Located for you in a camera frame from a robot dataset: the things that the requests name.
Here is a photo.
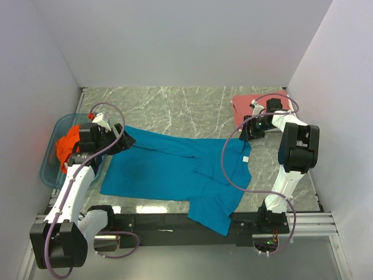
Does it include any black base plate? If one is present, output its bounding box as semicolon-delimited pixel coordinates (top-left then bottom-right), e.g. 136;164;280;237
96;212;291;249

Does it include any folded red t-shirt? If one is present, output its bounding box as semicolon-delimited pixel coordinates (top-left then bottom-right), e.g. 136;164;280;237
231;90;290;127

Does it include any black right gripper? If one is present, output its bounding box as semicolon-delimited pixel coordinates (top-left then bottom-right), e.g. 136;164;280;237
239;115;276;140

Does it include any clear teal plastic bin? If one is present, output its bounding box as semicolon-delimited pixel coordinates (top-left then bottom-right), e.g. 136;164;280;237
40;113;106;190

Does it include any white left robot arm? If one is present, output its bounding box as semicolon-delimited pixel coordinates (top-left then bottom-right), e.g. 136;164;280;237
30;121;135;270

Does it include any blue t-shirt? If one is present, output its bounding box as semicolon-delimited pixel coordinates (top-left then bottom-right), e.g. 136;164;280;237
100;126;252;236

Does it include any orange t-shirt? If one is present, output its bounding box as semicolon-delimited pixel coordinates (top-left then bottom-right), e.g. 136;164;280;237
56;125;80;174

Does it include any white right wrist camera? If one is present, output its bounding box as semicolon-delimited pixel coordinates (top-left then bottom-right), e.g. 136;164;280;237
250;99;265;116

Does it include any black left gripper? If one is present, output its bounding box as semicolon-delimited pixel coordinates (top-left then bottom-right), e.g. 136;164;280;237
96;122;135;155

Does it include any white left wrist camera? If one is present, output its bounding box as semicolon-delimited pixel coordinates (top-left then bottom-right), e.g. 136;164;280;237
88;113;111;131

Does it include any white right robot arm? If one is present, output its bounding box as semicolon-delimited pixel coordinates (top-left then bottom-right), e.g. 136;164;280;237
239;98;320;233

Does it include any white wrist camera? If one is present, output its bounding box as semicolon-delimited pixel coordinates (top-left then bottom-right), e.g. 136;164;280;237
250;99;265;116
88;113;111;131

